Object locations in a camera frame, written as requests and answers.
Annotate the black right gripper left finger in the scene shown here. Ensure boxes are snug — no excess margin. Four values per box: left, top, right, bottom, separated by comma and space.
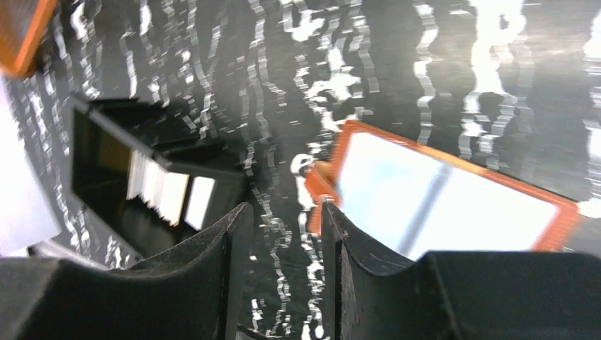
1, 203, 253, 339

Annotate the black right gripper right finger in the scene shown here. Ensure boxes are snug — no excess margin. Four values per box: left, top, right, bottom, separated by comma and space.
321, 203, 600, 339

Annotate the orange leather card holder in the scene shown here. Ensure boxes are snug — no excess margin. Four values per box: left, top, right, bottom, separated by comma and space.
305, 120, 579, 260

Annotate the stack of cards in box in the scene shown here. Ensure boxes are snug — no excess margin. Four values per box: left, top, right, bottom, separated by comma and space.
126, 151, 217, 231

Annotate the black card storage box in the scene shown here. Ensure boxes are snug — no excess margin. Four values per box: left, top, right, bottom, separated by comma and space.
72, 94, 247, 258

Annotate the orange wooden shelf rack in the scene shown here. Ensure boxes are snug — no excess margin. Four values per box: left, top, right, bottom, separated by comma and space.
1, 0, 57, 78

